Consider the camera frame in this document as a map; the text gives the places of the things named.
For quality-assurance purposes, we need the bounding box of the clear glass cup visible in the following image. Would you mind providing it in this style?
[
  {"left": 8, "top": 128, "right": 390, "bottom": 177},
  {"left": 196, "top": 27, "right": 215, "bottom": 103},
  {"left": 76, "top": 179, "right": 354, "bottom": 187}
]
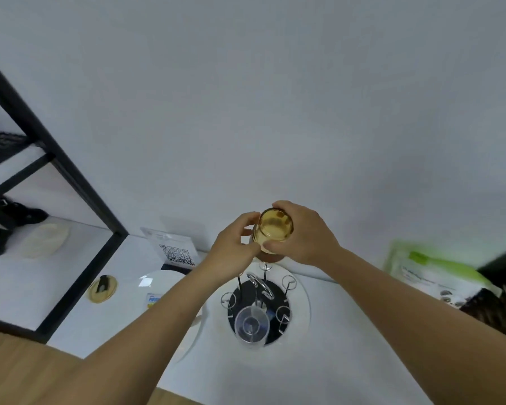
[{"left": 234, "top": 306, "right": 271, "bottom": 345}]

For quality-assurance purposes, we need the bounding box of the amber glass cup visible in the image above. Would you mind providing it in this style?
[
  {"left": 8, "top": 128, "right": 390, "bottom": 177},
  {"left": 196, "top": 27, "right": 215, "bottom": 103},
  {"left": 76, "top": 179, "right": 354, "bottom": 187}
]
[{"left": 252, "top": 208, "right": 294, "bottom": 263}]

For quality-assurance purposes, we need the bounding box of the black mesh shelf panel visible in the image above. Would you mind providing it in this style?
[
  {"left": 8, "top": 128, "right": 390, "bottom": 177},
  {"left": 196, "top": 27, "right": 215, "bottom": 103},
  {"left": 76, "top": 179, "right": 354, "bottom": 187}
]
[{"left": 0, "top": 128, "right": 31, "bottom": 167}]

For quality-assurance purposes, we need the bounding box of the dark brown bag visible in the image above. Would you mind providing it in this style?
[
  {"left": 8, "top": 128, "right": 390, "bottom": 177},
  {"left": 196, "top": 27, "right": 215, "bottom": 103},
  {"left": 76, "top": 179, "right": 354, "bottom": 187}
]
[{"left": 460, "top": 286, "right": 506, "bottom": 345}]

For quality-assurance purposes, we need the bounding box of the person's left forearm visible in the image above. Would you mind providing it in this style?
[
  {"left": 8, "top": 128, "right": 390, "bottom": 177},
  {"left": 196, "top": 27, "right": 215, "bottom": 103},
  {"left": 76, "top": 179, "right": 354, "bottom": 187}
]
[{"left": 23, "top": 259, "right": 237, "bottom": 405}]

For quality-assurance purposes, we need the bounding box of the wire cup rack black base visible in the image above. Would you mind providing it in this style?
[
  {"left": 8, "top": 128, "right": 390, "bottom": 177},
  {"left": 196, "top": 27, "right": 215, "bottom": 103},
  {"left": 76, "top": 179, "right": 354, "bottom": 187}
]
[{"left": 220, "top": 262, "right": 297, "bottom": 346}]

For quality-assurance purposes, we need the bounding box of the person's right hand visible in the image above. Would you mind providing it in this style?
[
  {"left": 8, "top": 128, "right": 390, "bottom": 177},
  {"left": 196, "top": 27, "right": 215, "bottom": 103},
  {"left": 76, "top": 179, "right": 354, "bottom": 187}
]
[{"left": 262, "top": 201, "right": 342, "bottom": 273}]

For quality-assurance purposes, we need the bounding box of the person's left hand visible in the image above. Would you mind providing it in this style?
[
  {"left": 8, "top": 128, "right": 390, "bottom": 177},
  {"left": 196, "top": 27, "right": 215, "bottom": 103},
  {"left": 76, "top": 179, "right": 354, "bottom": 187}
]
[{"left": 199, "top": 211, "right": 262, "bottom": 283}]

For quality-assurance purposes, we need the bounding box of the cream round cushion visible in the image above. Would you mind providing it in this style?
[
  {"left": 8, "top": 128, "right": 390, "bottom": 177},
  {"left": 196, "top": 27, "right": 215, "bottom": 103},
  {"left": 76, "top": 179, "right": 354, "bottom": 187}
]
[{"left": 23, "top": 223, "right": 71, "bottom": 259}]

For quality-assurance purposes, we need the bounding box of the green and white packet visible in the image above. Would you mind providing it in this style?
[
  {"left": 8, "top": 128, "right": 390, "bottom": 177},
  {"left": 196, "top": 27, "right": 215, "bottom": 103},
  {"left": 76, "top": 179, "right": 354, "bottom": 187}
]
[{"left": 384, "top": 239, "right": 503, "bottom": 309}]

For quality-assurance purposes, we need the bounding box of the white round plate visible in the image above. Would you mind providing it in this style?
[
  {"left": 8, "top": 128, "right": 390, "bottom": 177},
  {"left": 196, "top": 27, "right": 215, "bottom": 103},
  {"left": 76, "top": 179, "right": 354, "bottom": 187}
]
[{"left": 122, "top": 270, "right": 208, "bottom": 367}]

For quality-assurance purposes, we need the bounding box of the black bag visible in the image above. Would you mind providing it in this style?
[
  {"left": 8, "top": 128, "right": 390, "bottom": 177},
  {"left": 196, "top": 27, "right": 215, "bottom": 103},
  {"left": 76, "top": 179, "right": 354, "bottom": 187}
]
[{"left": 0, "top": 197, "right": 49, "bottom": 259}]

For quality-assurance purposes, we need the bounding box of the small yellow dish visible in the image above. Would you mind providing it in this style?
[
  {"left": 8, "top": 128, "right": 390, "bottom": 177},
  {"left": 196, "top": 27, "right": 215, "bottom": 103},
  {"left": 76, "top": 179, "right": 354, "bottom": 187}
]
[{"left": 87, "top": 274, "right": 119, "bottom": 304}]

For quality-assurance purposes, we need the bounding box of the black box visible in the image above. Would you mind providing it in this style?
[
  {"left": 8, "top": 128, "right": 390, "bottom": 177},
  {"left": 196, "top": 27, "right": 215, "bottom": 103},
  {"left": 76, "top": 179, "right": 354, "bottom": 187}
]
[{"left": 476, "top": 242, "right": 506, "bottom": 285}]

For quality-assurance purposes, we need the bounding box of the person's right forearm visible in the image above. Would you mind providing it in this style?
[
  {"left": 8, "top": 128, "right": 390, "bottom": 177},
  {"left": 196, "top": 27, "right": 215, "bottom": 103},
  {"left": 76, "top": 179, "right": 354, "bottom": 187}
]
[{"left": 320, "top": 248, "right": 506, "bottom": 405}]

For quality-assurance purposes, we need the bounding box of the clear acrylic sign stand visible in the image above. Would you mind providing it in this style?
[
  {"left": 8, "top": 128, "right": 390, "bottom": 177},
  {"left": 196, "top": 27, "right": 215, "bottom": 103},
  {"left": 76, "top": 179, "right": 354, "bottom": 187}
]
[{"left": 140, "top": 227, "right": 201, "bottom": 273}]

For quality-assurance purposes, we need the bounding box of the black metal shelf frame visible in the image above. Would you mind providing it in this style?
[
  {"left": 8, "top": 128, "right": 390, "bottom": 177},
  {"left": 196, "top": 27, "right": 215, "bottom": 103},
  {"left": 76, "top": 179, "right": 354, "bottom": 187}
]
[{"left": 0, "top": 50, "right": 130, "bottom": 345}]

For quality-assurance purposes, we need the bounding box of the white round tray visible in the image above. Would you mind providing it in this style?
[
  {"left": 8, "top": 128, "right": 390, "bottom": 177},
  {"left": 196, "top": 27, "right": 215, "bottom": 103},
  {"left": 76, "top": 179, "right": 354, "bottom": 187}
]
[{"left": 205, "top": 261, "right": 311, "bottom": 356}]

